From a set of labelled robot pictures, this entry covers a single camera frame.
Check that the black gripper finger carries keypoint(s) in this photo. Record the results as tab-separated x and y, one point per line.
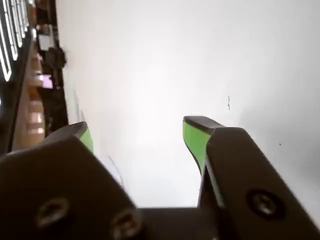
245	175
55	180

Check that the pink lit screen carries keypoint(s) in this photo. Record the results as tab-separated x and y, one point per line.
47	81

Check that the black bag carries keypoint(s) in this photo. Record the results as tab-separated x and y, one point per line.
56	57

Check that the white box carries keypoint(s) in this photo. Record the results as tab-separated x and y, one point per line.
45	41

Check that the bright window panel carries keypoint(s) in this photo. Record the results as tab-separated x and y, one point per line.
7	37

